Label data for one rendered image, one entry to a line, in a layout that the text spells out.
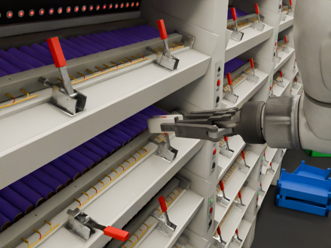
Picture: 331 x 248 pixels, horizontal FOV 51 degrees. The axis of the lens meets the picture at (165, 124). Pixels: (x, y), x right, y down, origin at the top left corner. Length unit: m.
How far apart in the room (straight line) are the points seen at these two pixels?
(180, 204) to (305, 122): 0.45
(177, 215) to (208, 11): 0.49
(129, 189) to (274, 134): 0.26
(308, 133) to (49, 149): 0.37
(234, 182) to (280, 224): 0.82
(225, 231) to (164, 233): 0.66
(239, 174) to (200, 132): 0.86
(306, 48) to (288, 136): 0.16
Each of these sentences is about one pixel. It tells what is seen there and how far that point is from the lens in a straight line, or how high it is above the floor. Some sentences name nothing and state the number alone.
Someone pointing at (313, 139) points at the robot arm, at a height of 1.06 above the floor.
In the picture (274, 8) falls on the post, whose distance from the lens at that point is 1.48.
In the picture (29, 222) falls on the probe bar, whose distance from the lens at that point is 0.52.
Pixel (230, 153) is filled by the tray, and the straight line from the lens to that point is 1.16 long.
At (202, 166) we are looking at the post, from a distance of 0.92.
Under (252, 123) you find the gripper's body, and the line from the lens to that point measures 0.59.
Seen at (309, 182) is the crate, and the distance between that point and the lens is 2.43.
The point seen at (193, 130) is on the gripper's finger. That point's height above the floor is 1.03.
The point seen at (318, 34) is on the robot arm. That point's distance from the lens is 0.45.
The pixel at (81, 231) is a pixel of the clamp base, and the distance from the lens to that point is 0.53.
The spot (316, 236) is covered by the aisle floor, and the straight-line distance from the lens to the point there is 2.15.
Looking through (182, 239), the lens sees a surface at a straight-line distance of 1.05.
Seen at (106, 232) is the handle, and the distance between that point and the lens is 0.50.
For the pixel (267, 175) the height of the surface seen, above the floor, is 0.18.
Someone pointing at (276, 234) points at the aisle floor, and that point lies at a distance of 2.08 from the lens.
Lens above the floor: 1.27
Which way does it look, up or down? 22 degrees down
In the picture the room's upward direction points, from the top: straight up
